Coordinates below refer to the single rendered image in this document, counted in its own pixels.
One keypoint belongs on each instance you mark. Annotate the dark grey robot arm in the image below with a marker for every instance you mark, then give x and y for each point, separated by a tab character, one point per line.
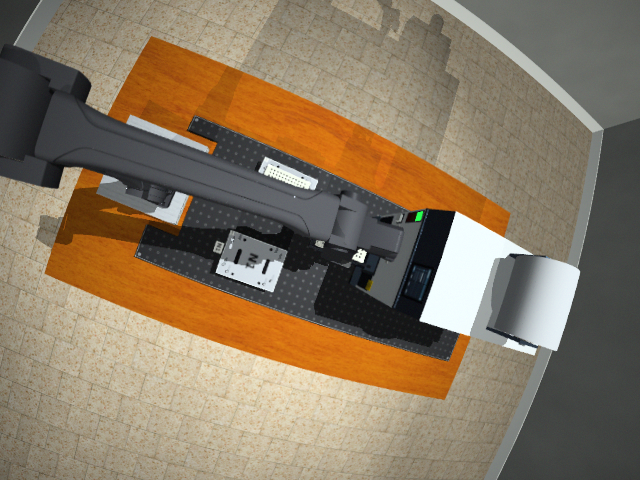
73	134

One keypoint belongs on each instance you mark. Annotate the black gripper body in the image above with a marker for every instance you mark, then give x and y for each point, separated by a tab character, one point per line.
335	255

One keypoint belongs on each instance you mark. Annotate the white cylinder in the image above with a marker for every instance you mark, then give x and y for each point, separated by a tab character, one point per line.
538	299

